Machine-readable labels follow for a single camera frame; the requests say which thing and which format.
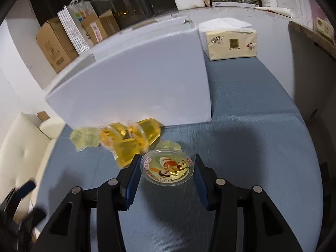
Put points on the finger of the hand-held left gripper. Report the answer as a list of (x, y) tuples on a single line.
[(25, 187), (36, 216)]

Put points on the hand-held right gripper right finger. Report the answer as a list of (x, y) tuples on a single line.
[(202, 186)]

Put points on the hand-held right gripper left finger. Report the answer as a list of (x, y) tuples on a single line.
[(134, 183)]

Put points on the pile of yellow jelly cups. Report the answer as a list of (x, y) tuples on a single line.
[(126, 147)]

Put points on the cartoon lid jelly cup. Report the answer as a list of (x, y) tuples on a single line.
[(168, 168)]

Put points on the white storage box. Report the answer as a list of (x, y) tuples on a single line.
[(136, 84)]

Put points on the cream sofa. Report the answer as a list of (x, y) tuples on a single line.
[(21, 149)]

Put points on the blue-grey table mat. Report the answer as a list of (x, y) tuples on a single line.
[(249, 136)]

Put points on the flat cardboard piece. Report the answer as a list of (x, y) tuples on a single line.
[(43, 116)]

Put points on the large cardboard box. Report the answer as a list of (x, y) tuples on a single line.
[(55, 47)]

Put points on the yellow tissue pack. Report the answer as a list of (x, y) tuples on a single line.
[(231, 43)]

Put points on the small cardboard box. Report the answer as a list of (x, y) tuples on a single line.
[(102, 26)]

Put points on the white dotted paper bag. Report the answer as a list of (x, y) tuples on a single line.
[(76, 26)]

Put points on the dark window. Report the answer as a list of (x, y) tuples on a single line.
[(118, 0)]

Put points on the brown side counter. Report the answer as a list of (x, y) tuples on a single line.
[(309, 35)]

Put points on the rolled white paper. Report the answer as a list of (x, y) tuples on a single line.
[(275, 10)]

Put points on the cheese-shaped yellow box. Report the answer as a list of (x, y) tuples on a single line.
[(325, 30)]

